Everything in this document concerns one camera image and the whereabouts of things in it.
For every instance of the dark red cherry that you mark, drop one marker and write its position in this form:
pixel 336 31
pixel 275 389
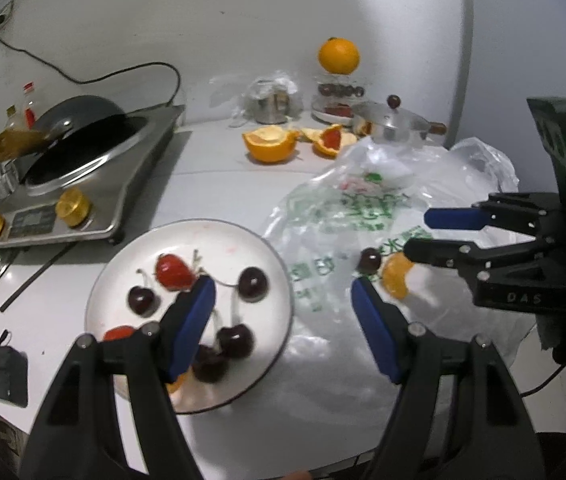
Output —
pixel 369 261
pixel 209 364
pixel 235 341
pixel 141 301
pixel 253 284

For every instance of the red strawberry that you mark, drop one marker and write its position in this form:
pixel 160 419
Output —
pixel 173 272
pixel 120 333

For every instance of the orange peel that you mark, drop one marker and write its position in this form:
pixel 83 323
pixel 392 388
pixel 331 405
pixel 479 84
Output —
pixel 350 140

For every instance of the red fruit piece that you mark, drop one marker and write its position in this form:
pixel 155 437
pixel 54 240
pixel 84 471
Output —
pixel 333 138

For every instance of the whole orange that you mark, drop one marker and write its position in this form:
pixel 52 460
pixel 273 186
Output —
pixel 339 56

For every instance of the person's left hand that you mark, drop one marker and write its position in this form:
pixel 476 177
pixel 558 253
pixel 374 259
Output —
pixel 299 476

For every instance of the clear glass jar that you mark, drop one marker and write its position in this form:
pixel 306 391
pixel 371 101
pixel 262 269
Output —
pixel 338 95

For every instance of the steel pot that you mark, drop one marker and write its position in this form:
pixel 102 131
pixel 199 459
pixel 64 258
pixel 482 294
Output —
pixel 398 137

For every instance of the red cap bottle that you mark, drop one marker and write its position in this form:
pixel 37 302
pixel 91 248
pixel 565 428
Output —
pixel 29 107

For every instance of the half orange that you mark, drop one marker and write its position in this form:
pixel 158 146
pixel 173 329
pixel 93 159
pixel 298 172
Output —
pixel 268 147

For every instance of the black pouch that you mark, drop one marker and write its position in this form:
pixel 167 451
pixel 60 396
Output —
pixel 5 375

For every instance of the white plate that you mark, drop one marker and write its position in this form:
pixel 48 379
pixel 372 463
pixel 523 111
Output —
pixel 233 250

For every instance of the white wall socket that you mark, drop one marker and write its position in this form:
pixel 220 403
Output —
pixel 5 12

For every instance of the peeled orange segment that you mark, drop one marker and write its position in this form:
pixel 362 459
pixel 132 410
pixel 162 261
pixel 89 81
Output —
pixel 177 386
pixel 395 280

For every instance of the steel lid brown knob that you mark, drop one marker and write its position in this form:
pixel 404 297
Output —
pixel 393 117

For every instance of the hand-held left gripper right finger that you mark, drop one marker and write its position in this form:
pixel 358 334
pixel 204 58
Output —
pixel 375 330

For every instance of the small steel cup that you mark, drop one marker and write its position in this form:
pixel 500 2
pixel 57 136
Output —
pixel 273 105

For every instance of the clear green print plastic bag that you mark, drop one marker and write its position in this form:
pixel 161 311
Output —
pixel 343 220

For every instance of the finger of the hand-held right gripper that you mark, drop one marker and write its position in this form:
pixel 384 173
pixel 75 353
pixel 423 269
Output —
pixel 455 217
pixel 438 252

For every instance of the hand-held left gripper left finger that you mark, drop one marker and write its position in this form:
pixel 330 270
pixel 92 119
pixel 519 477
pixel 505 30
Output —
pixel 193 325

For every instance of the crumpled clear plastic bag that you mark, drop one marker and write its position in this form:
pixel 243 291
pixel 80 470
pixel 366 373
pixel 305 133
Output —
pixel 228 90

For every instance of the steel induction cooker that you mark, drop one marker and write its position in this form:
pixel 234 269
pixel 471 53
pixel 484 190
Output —
pixel 128 160

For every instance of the black chopstick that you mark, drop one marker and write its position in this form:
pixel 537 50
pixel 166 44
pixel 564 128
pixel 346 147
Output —
pixel 38 280

